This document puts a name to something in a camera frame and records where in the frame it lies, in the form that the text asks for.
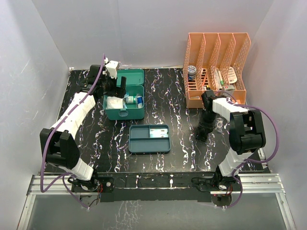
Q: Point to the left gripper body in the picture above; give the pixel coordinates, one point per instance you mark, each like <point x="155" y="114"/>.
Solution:
<point x="110" y="87"/>

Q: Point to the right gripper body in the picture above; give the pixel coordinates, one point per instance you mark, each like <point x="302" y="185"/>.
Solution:
<point x="207" y="120"/>

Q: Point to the green medicine kit box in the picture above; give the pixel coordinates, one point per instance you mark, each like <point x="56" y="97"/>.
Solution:
<point x="134" y="87"/>

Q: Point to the white gauze pad package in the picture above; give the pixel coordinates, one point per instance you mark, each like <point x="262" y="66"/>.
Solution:
<point x="114" y="103"/>

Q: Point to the white plastic medicine bottle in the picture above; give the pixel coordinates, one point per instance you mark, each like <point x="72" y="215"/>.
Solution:
<point x="131" y="100"/>

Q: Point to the white grey device box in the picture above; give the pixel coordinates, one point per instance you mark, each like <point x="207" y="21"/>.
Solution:
<point x="228" y="87"/>

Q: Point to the dark teal divider tray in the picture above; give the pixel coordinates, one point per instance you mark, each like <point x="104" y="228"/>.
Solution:
<point x="141" y="143"/>

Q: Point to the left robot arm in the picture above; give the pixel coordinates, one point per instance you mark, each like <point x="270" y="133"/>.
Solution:
<point x="58" y="142"/>

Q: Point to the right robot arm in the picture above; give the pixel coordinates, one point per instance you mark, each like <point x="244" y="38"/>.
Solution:
<point x="246" y="136"/>

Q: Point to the white tube packages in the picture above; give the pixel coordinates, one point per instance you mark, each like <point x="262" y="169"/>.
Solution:
<point x="219" y="82"/>

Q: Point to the white blister card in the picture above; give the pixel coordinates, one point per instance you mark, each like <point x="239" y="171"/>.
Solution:
<point x="231" y="76"/>

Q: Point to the blue lid round jar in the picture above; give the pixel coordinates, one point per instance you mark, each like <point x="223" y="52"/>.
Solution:
<point x="192" y="71"/>

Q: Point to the orange file organizer rack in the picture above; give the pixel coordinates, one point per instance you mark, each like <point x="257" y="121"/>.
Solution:
<point x="215" y="61"/>

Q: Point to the small clear ring bag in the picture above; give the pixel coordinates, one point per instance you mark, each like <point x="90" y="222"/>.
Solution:
<point x="219" y="124"/>

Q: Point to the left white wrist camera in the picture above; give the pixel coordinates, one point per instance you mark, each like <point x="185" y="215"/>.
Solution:
<point x="112" y="68"/>

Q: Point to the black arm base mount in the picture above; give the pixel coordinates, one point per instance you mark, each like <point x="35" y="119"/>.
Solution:
<point x="112" y="187"/>

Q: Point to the aluminium frame rail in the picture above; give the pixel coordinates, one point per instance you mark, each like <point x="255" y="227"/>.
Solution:
<point x="161" y="202"/>

